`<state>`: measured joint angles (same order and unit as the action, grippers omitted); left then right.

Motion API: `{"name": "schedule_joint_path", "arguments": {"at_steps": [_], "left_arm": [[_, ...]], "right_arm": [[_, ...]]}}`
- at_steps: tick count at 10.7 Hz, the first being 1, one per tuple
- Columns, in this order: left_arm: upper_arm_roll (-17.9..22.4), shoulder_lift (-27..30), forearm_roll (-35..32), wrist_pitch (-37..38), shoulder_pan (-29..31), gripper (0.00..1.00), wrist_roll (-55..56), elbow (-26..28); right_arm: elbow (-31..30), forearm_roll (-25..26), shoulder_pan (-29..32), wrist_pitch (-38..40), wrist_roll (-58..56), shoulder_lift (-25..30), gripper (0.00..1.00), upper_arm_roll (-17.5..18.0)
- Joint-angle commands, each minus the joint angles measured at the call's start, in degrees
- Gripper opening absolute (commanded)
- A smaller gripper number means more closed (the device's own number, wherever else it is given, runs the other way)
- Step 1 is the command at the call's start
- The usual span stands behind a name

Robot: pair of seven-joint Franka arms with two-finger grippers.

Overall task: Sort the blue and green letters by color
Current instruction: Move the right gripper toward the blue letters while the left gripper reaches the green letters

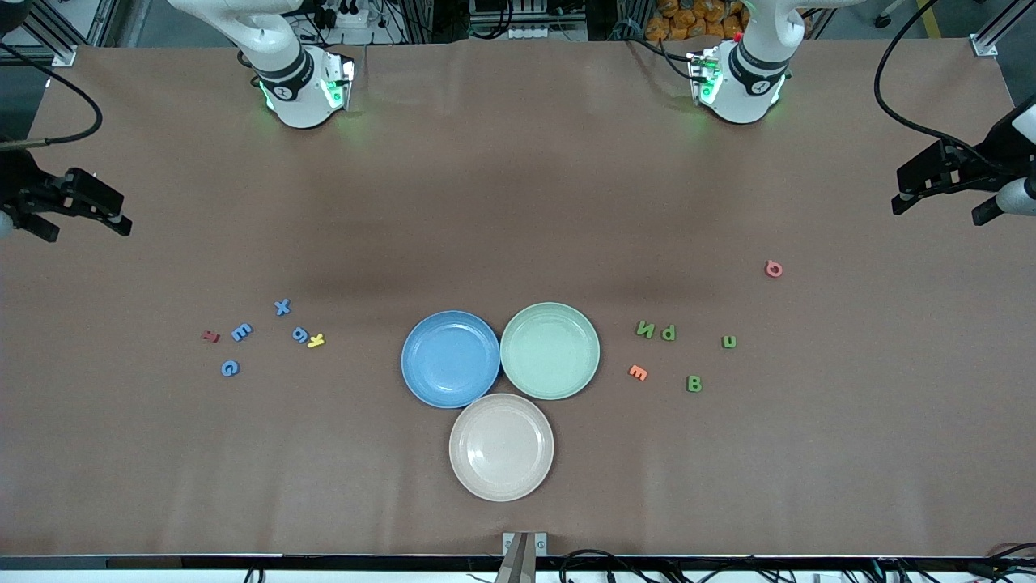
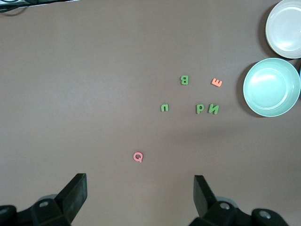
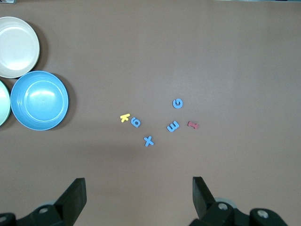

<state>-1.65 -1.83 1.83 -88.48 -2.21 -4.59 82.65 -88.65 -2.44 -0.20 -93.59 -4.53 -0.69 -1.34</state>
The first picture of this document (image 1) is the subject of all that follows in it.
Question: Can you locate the beige plate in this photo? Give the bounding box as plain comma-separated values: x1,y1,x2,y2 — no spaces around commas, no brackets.
448,394,555,503

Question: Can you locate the brown table cover sheet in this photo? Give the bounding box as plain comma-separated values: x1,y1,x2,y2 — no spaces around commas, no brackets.
0,36,1036,560

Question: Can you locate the aluminium frame corner post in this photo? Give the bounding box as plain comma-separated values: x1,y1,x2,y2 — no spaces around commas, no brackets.
0,0,78,67
971,0,1036,57

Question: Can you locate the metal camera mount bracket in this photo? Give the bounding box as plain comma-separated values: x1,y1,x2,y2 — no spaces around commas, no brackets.
502,532,549,583

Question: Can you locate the green plate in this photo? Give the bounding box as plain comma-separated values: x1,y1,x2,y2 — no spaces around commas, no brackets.
499,302,601,401

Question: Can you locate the white square power strip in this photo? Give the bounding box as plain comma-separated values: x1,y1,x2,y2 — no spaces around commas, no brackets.
320,4,372,31

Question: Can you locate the blue plate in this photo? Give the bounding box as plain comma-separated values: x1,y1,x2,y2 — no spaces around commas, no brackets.
401,310,502,409

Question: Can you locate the orange objects pile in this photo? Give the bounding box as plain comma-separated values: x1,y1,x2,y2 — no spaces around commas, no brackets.
645,0,749,41

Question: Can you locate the black looped floor cable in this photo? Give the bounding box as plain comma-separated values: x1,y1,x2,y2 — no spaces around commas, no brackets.
558,549,648,583

